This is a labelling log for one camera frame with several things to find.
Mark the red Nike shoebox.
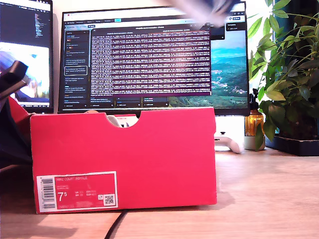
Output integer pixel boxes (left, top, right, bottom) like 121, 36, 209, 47
7, 96, 217, 215

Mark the wide Huawei computer monitor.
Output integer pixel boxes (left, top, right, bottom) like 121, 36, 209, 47
57, 1, 251, 117

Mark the white game controller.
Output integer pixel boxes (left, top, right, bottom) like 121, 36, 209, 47
214, 131, 244, 154

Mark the small white pot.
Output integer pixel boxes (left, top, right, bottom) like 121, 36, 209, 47
243, 135, 266, 151

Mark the amber pump bottle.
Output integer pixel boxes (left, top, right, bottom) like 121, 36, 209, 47
244, 88, 264, 137

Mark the green leafy houseplant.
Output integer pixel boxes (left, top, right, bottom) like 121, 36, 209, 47
248, 0, 319, 151

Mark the black square plant tray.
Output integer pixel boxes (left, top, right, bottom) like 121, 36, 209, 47
265, 135, 319, 157

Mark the dark-framed computer monitor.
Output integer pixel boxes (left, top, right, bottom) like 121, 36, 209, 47
0, 0, 54, 114

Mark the black cable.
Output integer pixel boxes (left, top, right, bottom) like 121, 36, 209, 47
104, 210, 129, 239

